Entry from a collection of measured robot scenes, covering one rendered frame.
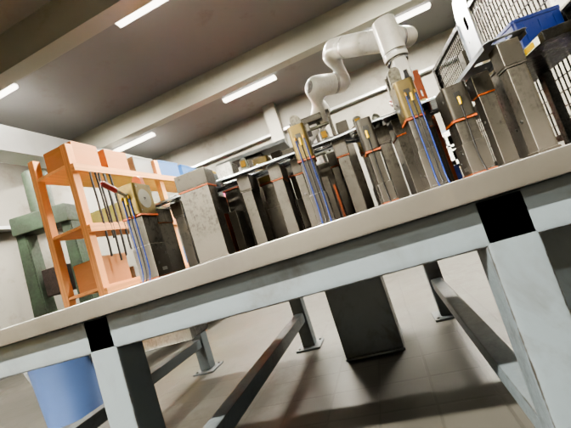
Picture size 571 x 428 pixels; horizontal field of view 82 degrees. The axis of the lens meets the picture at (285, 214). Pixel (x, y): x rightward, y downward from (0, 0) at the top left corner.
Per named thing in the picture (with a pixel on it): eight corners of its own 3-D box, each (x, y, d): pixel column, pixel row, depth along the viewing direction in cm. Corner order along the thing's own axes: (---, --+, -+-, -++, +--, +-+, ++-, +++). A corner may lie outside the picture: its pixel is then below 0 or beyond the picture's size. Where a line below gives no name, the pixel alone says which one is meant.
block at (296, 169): (312, 230, 126) (288, 160, 129) (313, 230, 133) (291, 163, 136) (321, 228, 126) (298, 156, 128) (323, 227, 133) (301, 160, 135)
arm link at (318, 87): (322, 160, 194) (297, 166, 188) (313, 148, 200) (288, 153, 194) (345, 80, 156) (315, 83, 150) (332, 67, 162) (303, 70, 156)
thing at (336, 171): (347, 219, 136) (325, 153, 138) (347, 219, 139) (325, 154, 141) (357, 216, 135) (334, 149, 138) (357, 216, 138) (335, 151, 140)
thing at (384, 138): (398, 202, 120) (373, 128, 122) (397, 203, 125) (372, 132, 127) (412, 198, 119) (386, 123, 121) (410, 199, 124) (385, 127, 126)
